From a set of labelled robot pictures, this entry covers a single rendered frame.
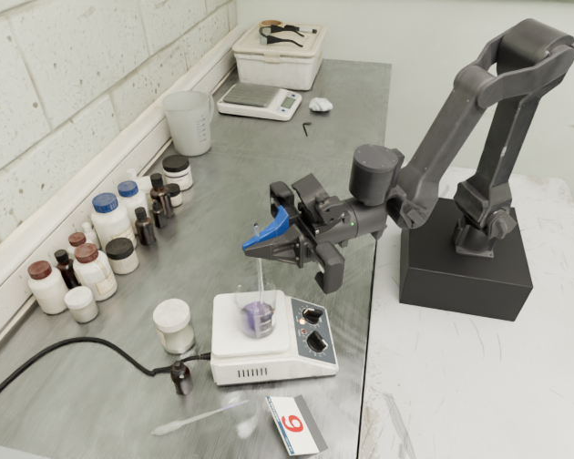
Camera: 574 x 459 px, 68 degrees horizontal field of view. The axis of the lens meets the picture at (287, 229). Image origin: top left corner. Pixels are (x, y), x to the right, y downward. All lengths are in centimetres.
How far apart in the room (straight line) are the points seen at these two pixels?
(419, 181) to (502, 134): 14
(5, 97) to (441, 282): 84
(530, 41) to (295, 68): 113
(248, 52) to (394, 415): 131
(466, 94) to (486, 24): 141
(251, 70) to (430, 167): 118
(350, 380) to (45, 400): 49
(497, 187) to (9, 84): 84
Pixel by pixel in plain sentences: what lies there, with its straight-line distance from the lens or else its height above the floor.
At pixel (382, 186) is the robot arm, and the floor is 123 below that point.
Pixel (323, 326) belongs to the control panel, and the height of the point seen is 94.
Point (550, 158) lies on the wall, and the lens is 230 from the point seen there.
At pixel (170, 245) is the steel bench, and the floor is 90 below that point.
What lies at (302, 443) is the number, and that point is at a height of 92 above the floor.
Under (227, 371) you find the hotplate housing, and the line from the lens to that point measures 70.
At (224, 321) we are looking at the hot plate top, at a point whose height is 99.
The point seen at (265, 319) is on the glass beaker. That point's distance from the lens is 64.
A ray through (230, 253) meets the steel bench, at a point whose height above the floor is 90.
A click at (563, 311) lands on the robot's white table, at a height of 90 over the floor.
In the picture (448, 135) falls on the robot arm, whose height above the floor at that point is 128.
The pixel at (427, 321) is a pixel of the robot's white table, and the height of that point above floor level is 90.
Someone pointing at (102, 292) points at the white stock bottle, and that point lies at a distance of 90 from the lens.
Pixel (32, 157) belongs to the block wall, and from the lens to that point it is 98.
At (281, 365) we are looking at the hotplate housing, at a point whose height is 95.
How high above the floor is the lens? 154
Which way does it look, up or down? 40 degrees down
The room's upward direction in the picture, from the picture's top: straight up
